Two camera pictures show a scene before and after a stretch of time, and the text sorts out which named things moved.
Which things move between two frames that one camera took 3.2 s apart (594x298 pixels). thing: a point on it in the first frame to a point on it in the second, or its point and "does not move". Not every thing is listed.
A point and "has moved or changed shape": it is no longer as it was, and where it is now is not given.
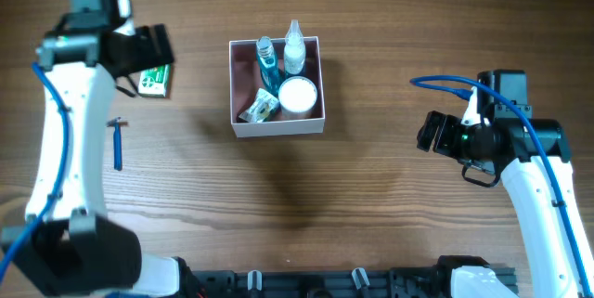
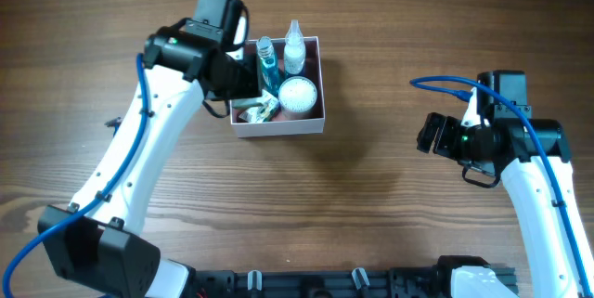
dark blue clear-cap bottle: x=294 y=50 does not move
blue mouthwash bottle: x=269 y=65 does not move
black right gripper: x=442 y=134 does not move
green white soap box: x=154 y=83 has moved or changed shape
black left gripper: x=151 y=48 to x=243 y=78
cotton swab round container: x=297 y=97 does not move
